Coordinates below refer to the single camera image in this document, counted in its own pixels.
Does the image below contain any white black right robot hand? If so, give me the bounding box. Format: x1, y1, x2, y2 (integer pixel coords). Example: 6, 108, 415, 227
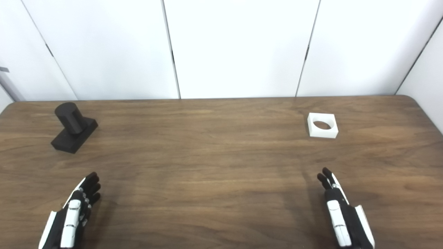
317, 167, 375, 249

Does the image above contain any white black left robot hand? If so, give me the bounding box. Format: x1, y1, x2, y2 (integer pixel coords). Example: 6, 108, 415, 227
38, 172, 101, 249

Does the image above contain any white square piece with hole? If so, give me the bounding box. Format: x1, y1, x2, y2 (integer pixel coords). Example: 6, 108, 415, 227
307, 113, 339, 139

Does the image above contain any black peg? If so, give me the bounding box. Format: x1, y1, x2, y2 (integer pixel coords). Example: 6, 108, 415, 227
51, 102, 98, 154

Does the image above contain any grey metal corner post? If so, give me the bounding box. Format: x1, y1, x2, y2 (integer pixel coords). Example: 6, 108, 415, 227
0, 67, 25, 101

